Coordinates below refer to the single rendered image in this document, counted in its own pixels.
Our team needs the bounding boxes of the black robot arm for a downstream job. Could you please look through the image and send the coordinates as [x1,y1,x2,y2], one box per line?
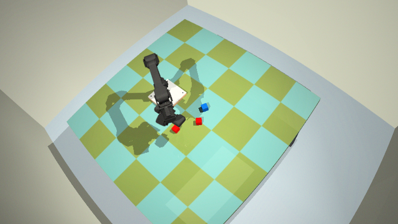
[143,53,176,126]

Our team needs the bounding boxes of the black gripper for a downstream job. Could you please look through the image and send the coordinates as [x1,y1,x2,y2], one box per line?
[154,105,186,127]

